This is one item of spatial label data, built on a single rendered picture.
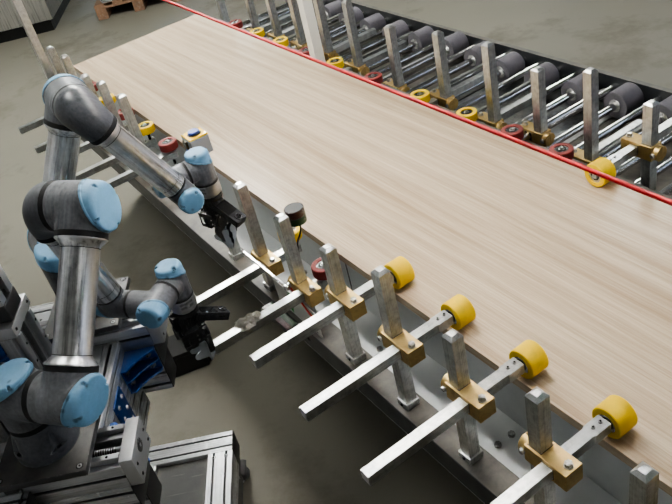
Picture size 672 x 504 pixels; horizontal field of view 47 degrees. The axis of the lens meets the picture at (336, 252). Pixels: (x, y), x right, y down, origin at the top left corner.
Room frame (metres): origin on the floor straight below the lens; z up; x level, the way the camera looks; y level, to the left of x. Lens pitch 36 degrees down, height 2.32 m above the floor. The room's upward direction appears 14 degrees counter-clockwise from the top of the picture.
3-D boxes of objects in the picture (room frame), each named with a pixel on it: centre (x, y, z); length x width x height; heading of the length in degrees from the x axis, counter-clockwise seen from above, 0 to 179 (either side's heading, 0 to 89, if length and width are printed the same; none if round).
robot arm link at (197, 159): (2.13, 0.34, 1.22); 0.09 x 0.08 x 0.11; 112
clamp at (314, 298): (1.90, 0.12, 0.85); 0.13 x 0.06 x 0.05; 26
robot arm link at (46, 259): (1.83, 0.74, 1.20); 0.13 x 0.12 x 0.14; 22
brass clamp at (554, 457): (1.00, -0.32, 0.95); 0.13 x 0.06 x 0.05; 26
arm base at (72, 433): (1.33, 0.77, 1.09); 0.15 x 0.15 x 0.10
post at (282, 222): (1.92, 0.13, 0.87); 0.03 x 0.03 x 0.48; 26
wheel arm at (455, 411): (1.18, -0.16, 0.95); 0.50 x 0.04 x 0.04; 116
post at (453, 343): (1.25, -0.20, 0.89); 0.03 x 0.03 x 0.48; 26
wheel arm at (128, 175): (2.96, 0.76, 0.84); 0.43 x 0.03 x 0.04; 116
